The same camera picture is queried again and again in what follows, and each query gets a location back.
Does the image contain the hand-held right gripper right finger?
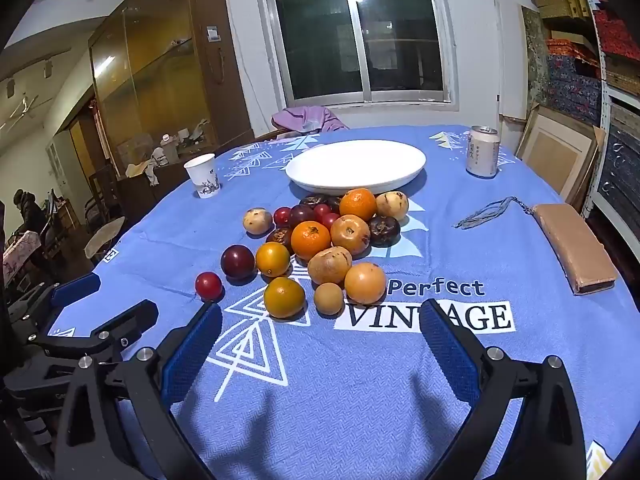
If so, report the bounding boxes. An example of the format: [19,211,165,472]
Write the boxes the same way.
[419,299,588,480]

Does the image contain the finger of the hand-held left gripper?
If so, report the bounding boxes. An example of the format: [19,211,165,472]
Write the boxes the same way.
[30,300,160,362]
[9,272,102,347]

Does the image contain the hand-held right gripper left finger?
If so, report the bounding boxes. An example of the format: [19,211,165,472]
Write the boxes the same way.
[54,302,223,480]

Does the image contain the dark purple plum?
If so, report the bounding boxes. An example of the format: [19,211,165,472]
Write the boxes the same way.
[288,204,317,228]
[220,244,256,280]

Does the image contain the yellow-orange mandarin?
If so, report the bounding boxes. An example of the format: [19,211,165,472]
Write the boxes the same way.
[255,242,291,278]
[264,277,306,319]

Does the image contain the pale orange round fruit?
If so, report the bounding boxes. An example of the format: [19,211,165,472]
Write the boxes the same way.
[344,262,387,305]

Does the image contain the small tan round fruit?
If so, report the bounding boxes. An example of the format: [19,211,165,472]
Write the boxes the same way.
[314,282,345,316]

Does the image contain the tan spotted round fruit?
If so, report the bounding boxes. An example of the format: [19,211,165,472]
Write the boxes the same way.
[243,207,273,235]
[375,191,410,221]

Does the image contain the large oblong tan fruit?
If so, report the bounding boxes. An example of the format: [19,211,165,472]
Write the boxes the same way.
[307,246,353,286]

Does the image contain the brown-spotted orange fruit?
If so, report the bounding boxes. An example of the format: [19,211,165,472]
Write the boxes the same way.
[330,214,371,256]

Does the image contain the bright orange tangerine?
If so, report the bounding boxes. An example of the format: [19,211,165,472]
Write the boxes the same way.
[338,188,377,222]
[290,221,332,261]

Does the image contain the white oval plate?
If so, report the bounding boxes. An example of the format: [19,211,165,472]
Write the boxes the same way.
[285,140,427,196]

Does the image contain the beige chair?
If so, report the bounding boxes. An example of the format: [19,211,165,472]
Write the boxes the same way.
[84,216,126,261]

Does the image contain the blue printed tablecloth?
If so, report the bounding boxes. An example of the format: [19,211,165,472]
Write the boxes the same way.
[42,125,633,480]

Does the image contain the tan wallet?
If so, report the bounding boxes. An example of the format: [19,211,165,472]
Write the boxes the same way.
[531,203,618,295]

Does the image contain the white printed paper cup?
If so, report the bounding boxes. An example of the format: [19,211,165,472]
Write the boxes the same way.
[183,153,221,199]

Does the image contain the white drink can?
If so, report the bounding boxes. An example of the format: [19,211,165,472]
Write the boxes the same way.
[466,126,501,178]

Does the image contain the wooden chair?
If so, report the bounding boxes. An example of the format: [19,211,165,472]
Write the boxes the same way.
[252,127,296,143]

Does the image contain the cardboard box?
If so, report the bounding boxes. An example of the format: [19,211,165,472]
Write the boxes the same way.
[515,105,601,206]

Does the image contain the wooden glass-door cabinet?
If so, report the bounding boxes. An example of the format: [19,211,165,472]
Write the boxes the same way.
[89,0,253,171]

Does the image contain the black patterned panel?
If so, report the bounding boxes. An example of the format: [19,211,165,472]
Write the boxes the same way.
[596,107,640,223]

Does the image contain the purple garment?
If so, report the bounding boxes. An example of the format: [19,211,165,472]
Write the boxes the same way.
[271,106,349,133]

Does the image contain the white metal shelf rack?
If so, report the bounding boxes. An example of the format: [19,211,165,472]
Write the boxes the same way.
[575,0,615,213]

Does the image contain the white leaning panel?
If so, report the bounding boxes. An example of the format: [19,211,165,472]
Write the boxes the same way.
[494,0,526,151]

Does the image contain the stack of patterned boxes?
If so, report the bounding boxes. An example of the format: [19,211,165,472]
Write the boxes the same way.
[520,0,640,126]

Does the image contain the sliding glass window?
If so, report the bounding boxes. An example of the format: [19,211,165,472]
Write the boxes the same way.
[253,0,458,108]

